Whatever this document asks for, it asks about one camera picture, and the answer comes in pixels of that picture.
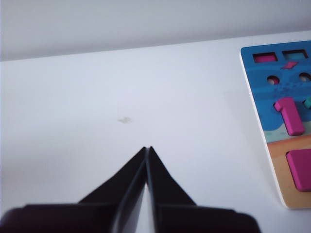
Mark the magenta rectangle block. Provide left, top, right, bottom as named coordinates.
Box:
left=286, top=149, right=311, bottom=191

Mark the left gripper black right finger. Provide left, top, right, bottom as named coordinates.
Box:
left=146, top=146, right=259, bottom=233

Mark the colourful wooden puzzle board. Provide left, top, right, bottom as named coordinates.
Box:
left=240, top=40, right=311, bottom=210

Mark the magenta number one piece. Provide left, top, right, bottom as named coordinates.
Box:
left=273, top=97, right=306, bottom=136

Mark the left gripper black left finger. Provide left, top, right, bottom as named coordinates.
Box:
left=0, top=146, right=148, bottom=233

